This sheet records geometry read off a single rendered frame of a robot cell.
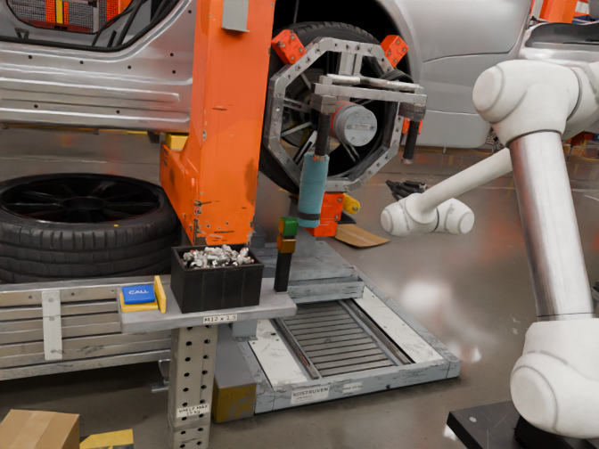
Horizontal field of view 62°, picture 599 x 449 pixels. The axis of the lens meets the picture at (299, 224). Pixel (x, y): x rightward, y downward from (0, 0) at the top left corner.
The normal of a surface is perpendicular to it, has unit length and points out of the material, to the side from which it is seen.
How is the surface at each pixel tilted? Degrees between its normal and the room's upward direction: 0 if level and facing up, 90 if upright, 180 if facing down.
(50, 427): 0
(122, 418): 0
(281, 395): 90
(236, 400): 90
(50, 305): 90
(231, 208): 90
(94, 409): 0
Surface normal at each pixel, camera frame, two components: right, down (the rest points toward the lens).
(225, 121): 0.39, 0.36
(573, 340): -0.37, -0.47
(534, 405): -0.94, 0.08
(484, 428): 0.13, -0.93
